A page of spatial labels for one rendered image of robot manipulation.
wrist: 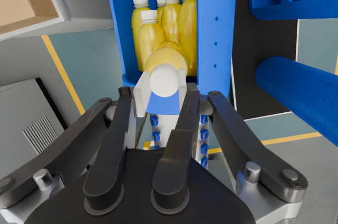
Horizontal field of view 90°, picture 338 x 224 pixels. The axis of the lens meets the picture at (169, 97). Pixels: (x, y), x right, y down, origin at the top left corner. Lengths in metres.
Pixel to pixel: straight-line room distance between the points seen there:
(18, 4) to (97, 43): 1.16
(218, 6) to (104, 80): 1.52
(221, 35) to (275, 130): 1.86
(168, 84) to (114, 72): 1.50
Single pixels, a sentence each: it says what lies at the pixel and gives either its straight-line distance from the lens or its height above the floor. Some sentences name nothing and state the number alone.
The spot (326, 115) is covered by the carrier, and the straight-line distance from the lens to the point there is 1.01.
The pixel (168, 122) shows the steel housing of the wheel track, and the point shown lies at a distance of 0.73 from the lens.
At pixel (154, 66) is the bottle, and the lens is 0.24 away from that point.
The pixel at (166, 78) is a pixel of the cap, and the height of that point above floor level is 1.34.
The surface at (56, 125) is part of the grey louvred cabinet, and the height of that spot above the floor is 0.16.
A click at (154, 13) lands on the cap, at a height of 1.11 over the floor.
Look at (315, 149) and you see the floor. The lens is 2.55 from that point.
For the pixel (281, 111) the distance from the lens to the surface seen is 1.85.
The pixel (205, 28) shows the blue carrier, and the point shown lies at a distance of 0.33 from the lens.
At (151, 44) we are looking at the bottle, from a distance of 0.42.
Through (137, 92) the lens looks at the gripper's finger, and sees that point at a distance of 0.16.
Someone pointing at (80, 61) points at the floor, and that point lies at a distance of 1.81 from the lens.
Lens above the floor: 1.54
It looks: 66 degrees down
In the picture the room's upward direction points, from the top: 175 degrees counter-clockwise
